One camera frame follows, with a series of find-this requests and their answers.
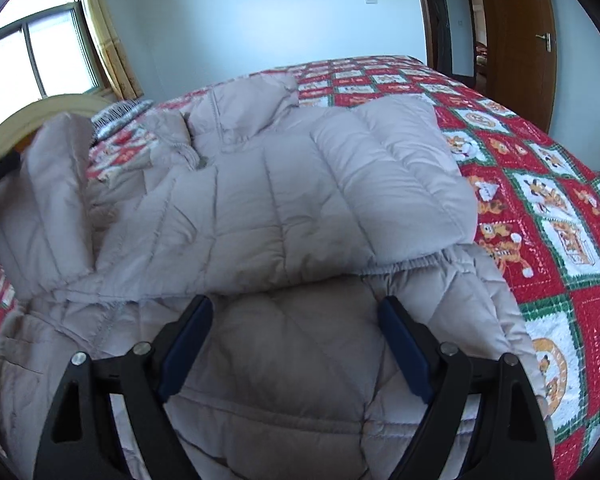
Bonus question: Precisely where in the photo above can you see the brown door frame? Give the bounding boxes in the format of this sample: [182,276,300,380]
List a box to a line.
[412,0,481,91]

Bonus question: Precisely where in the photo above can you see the beige puffer jacket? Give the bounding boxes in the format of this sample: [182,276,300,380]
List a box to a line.
[0,72,548,480]

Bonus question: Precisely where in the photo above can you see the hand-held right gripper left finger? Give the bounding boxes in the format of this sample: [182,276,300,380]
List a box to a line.
[34,295,215,480]

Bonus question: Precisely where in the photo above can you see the brown wooden door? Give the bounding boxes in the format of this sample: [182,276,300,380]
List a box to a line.
[475,0,558,133]

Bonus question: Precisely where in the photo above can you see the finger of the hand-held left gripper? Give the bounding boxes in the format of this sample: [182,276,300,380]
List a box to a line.
[0,152,22,188]

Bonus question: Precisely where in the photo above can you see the red printed blanket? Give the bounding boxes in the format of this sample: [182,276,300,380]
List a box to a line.
[0,55,600,480]

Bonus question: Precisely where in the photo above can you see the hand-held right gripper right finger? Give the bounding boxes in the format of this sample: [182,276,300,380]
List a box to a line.
[377,295,556,480]

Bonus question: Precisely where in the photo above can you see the cream wooden headboard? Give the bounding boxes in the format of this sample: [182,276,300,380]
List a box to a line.
[0,94,113,211]

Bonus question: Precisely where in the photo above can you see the striped pillow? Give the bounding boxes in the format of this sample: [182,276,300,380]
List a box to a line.
[91,99,156,143]

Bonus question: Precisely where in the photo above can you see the yellow patterned curtain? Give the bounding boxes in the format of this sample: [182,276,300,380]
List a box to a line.
[75,0,145,103]

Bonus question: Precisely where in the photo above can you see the window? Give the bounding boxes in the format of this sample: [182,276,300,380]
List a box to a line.
[0,0,106,136]

